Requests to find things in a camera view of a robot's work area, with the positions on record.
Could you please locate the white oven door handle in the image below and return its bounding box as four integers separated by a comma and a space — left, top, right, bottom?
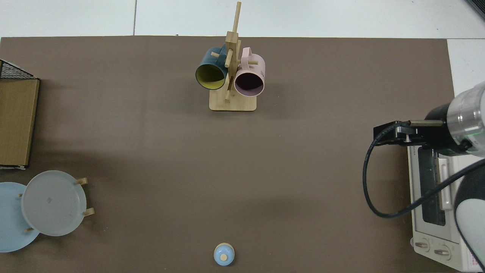
439, 156, 454, 211

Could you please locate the dark teal cup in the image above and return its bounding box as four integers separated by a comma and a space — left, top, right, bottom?
195, 47, 229, 91

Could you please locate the dark grey device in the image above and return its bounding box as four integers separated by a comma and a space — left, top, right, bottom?
465, 0, 485, 20

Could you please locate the pink cup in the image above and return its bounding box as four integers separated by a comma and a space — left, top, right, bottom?
234, 47, 266, 97

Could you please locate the wooden cup stand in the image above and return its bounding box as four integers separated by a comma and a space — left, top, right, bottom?
209, 1, 259, 112

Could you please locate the small blue round thing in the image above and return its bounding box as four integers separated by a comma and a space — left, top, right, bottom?
213, 243, 235, 266

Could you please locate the light blue plate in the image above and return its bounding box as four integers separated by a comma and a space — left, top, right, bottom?
0, 182, 40, 253

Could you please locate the pale toaster oven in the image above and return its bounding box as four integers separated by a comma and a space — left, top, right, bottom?
407, 145, 485, 273

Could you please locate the brown table cloth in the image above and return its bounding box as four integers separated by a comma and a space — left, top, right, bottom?
0, 36, 455, 273

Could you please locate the wire basket with wooden floor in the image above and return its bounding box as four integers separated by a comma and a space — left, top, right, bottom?
0, 59, 40, 170

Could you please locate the wooden plate rack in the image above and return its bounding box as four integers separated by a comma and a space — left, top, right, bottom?
17, 177, 95, 233

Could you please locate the grey plate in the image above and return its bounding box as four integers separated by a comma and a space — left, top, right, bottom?
21, 170, 87, 237

